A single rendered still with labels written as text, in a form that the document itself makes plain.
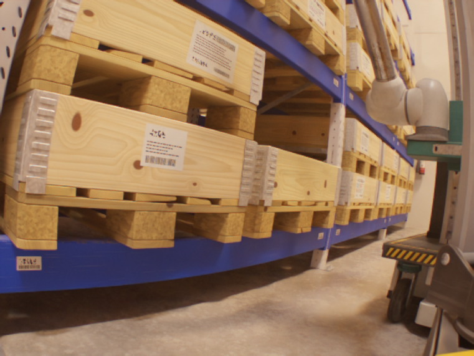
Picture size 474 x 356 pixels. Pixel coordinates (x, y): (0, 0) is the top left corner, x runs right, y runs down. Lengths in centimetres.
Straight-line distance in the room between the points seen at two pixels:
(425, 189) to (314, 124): 404
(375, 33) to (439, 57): 531
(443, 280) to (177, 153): 74
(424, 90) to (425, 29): 554
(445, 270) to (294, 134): 193
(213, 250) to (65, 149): 69
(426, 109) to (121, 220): 115
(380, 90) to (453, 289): 97
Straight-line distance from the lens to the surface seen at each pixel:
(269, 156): 132
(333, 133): 217
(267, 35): 148
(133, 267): 102
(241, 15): 135
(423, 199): 614
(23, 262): 85
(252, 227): 133
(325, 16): 198
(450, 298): 66
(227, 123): 118
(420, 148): 137
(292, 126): 245
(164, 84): 93
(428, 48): 675
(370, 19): 138
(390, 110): 145
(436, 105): 140
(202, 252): 120
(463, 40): 75
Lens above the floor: 49
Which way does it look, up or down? 1 degrees up
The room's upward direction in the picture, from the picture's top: 7 degrees clockwise
